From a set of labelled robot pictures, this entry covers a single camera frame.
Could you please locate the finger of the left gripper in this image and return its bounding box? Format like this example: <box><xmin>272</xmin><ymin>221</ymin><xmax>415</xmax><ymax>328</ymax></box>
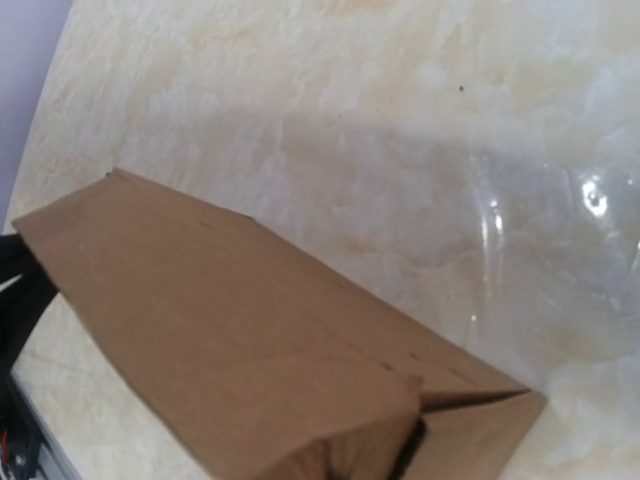
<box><xmin>1</xmin><ymin>234</ymin><xmax>58</xmax><ymax>380</ymax></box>

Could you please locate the brown cardboard box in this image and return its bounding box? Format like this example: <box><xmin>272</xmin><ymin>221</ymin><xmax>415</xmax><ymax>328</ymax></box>
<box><xmin>13</xmin><ymin>170</ymin><xmax>546</xmax><ymax>479</ymax></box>

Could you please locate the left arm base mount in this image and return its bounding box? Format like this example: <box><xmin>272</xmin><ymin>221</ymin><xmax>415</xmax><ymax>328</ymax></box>
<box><xmin>1</xmin><ymin>376</ymin><xmax>42</xmax><ymax>480</ymax></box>

